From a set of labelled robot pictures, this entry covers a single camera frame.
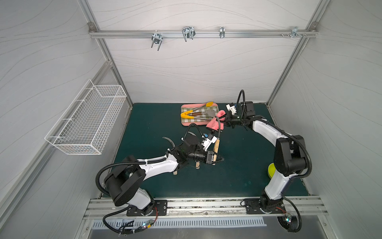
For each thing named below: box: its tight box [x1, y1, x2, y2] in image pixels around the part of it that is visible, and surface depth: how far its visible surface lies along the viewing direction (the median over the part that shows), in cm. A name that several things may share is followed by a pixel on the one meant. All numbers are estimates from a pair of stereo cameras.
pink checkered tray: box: [181, 103, 220, 126], surface depth 118 cm
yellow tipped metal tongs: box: [180, 101, 214, 120], surface depth 113 cm
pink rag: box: [205, 110, 227, 130], surface depth 87 cm
